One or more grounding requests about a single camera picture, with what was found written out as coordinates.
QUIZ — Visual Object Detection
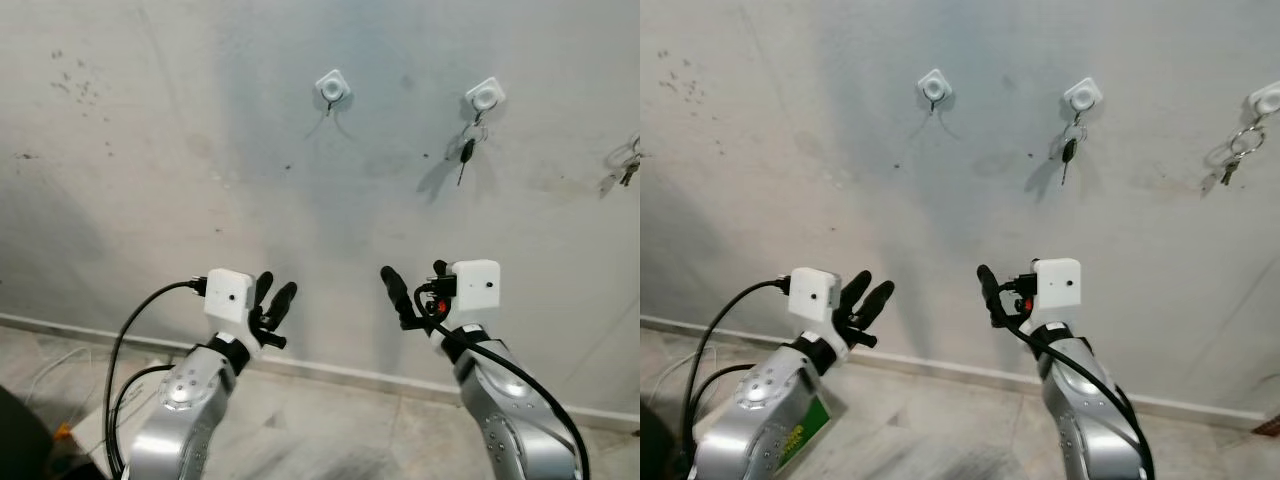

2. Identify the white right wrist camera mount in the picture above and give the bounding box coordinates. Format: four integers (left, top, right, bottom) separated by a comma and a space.
447, 260, 501, 336
1030, 258, 1084, 336

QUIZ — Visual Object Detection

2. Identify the black pedestal fan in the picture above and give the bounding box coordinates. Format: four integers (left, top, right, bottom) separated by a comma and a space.
0, 385, 61, 480
640, 400, 669, 480

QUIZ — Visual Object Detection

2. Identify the black headed key with ring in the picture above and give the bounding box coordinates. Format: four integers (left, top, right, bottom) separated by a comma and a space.
1058, 120, 1089, 187
457, 122, 489, 187

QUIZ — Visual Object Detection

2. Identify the silver key bunch with rings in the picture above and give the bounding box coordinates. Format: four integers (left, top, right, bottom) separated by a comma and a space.
605, 135, 641, 189
1215, 115, 1266, 188

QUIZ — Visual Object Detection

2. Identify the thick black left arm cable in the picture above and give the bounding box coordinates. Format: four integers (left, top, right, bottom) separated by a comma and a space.
103, 278, 208, 480
680, 277, 793, 476

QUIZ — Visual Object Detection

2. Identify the green and white cardboard box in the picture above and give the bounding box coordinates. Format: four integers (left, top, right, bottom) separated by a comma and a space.
690, 385, 833, 473
65, 375, 166, 479

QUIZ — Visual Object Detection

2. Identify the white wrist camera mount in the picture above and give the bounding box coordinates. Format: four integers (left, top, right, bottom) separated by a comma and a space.
788, 267, 846, 351
204, 268, 263, 351
447, 260, 501, 336
1030, 258, 1084, 336

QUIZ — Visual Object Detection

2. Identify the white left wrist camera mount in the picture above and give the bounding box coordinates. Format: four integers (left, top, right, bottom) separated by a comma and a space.
788, 267, 846, 351
204, 268, 263, 351

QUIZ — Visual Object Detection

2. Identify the thin white floor cable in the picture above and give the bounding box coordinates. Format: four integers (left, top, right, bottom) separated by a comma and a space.
20, 345, 171, 401

